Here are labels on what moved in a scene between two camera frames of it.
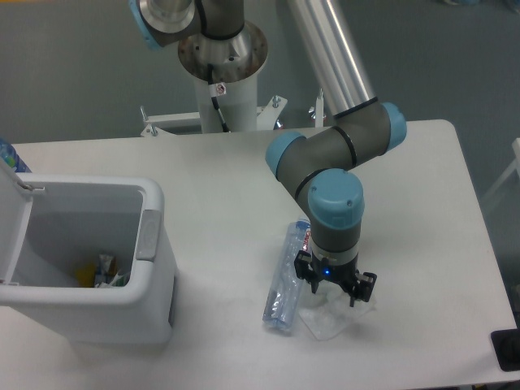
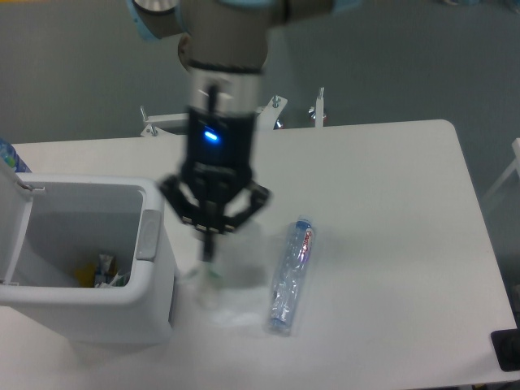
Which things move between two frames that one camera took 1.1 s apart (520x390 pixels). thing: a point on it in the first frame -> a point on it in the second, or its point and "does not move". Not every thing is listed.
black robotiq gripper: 341,274 -> 219,159
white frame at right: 515,166 does not move
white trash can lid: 15,205 does not move
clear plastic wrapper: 327,313 -> 230,290
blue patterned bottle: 9,155 does not move
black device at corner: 506,347 does not move
